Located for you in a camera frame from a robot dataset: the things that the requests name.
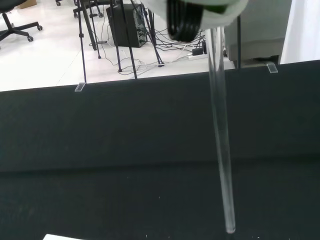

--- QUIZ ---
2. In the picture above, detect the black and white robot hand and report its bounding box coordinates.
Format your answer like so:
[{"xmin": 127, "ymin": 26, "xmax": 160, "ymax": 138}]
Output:
[{"xmin": 141, "ymin": 0, "xmax": 250, "ymax": 43}]

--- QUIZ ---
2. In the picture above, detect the white test tube rack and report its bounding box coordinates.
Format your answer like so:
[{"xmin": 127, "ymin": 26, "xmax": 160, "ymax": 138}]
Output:
[{"xmin": 42, "ymin": 233, "xmax": 76, "ymax": 240}]

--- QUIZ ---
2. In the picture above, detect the white power strip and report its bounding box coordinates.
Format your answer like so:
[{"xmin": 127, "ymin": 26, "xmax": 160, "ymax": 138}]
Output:
[{"xmin": 187, "ymin": 53, "xmax": 210, "ymax": 61}]

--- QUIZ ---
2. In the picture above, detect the black computer tower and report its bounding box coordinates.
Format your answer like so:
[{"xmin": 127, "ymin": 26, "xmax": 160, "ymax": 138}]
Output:
[{"xmin": 106, "ymin": 3, "xmax": 148, "ymax": 48}]

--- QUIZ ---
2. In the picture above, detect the black tripod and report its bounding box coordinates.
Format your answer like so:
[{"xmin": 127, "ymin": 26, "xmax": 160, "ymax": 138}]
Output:
[
  {"xmin": 91, "ymin": 0, "xmax": 165, "ymax": 80},
  {"xmin": 76, "ymin": 0, "xmax": 98, "ymax": 85}
]

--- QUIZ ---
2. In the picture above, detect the grey cabinet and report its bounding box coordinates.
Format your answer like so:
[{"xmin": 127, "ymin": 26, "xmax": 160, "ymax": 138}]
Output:
[{"xmin": 223, "ymin": 14, "xmax": 293, "ymax": 69}]

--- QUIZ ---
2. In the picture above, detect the white board panel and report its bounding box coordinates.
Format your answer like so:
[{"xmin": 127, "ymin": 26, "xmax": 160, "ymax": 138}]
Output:
[{"xmin": 279, "ymin": 0, "xmax": 320, "ymax": 65}]

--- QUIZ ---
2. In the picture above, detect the black bench cloth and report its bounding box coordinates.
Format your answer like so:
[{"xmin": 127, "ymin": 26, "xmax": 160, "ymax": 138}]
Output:
[{"xmin": 0, "ymin": 59, "xmax": 320, "ymax": 240}]

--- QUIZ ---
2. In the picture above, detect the brown cardboard box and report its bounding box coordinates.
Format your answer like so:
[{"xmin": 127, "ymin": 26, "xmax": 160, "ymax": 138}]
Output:
[{"xmin": 18, "ymin": 0, "xmax": 38, "ymax": 10}]

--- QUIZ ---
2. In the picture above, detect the black office chair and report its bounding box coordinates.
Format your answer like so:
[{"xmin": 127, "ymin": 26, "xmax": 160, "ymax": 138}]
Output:
[{"xmin": 0, "ymin": 0, "xmax": 43, "ymax": 50}]

